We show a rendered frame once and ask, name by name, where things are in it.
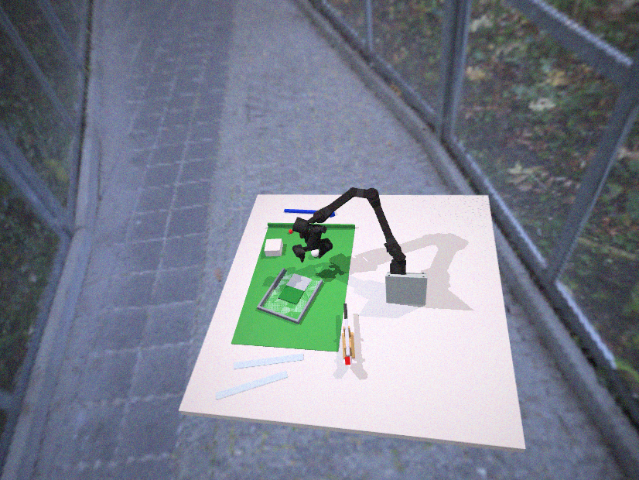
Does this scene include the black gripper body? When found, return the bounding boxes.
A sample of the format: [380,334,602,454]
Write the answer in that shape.
[292,235,333,258]

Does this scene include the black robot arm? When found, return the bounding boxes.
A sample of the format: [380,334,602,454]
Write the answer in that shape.
[292,187,406,275]

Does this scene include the green flat mat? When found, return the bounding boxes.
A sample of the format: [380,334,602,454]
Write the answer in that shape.
[231,227,355,351]

